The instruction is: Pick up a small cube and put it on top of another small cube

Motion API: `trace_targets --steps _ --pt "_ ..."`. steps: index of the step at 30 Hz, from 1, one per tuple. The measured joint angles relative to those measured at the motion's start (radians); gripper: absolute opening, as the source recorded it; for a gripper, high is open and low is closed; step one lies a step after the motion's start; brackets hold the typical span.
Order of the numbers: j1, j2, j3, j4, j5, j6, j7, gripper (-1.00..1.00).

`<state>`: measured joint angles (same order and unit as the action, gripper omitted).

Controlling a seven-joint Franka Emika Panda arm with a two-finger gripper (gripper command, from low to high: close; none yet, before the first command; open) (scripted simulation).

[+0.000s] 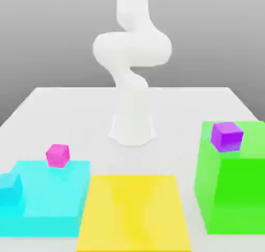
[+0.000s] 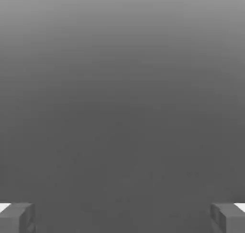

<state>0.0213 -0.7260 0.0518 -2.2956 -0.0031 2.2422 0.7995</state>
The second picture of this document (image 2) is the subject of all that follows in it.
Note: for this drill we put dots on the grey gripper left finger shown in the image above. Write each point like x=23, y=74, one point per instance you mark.
x=13, y=219

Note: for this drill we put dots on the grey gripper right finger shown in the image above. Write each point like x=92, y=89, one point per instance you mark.
x=229, y=220

